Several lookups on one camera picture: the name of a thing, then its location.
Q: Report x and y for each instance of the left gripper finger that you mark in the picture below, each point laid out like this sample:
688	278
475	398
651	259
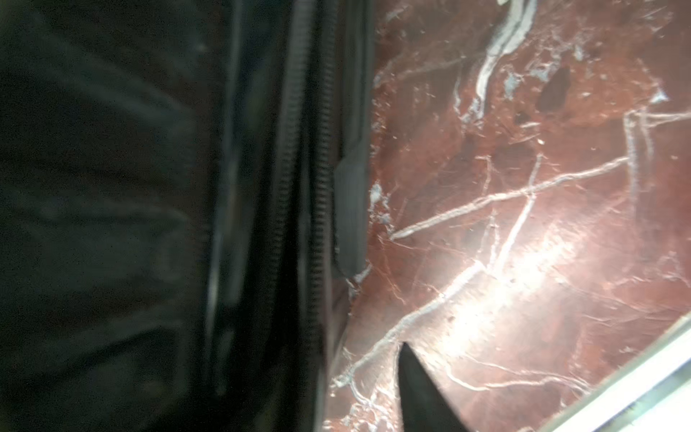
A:
423	407

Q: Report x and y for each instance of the black ribbed hard-shell suitcase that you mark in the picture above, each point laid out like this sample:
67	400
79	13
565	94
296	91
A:
184	194

